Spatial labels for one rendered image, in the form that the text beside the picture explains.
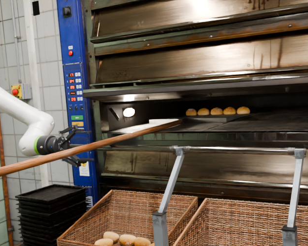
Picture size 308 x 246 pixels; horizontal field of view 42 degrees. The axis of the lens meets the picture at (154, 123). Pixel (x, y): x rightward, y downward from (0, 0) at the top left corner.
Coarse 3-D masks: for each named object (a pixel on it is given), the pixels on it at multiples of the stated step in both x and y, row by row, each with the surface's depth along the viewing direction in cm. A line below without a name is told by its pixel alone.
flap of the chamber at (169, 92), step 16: (272, 80) 169; (288, 80) 165; (304, 80) 162; (96, 96) 216; (112, 96) 213; (128, 96) 211; (144, 96) 210; (160, 96) 208; (176, 96) 206; (192, 96) 204; (208, 96) 203
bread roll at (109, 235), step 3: (108, 231) 222; (105, 234) 221; (108, 234) 220; (111, 234) 219; (114, 234) 219; (117, 234) 220; (105, 237) 220; (108, 237) 219; (111, 237) 219; (114, 237) 219; (117, 237) 219; (114, 240) 218; (117, 240) 220
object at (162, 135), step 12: (108, 132) 238; (120, 132) 233; (156, 132) 219; (168, 132) 216; (180, 132) 212; (192, 132) 208; (204, 132) 204; (216, 132) 201; (228, 132) 197; (240, 132) 194; (252, 132) 191; (264, 132) 188; (276, 132) 185; (288, 132) 182; (300, 132) 179
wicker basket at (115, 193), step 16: (112, 192) 232; (128, 192) 227; (144, 192) 222; (96, 208) 221; (112, 208) 231; (128, 208) 226; (144, 208) 221; (176, 208) 211; (192, 208) 201; (80, 224) 209; (96, 224) 221; (112, 224) 229; (128, 224) 224; (144, 224) 219; (176, 224) 186; (64, 240) 192; (80, 240) 209; (96, 240) 220
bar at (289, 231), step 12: (72, 144) 200; (84, 144) 196; (180, 156) 168; (300, 156) 143; (300, 168) 141; (300, 180) 140; (168, 192) 158; (156, 216) 151; (288, 216) 131; (156, 228) 152; (288, 228) 128; (156, 240) 152; (288, 240) 127
